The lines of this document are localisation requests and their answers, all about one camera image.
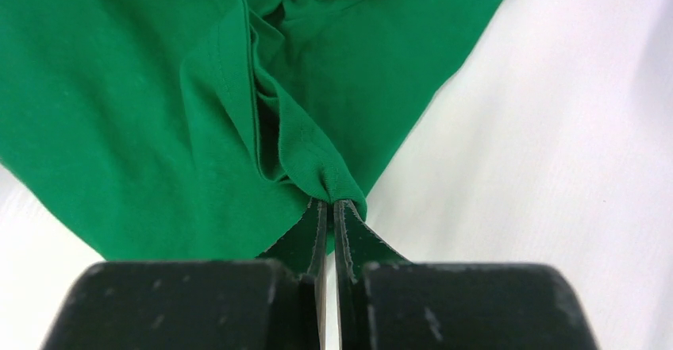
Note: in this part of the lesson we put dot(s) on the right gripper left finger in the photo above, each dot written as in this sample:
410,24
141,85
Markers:
275,301

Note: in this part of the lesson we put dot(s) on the green t shirt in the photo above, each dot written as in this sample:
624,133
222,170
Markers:
200,129

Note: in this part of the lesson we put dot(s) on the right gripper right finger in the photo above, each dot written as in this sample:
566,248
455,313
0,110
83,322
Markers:
388,302

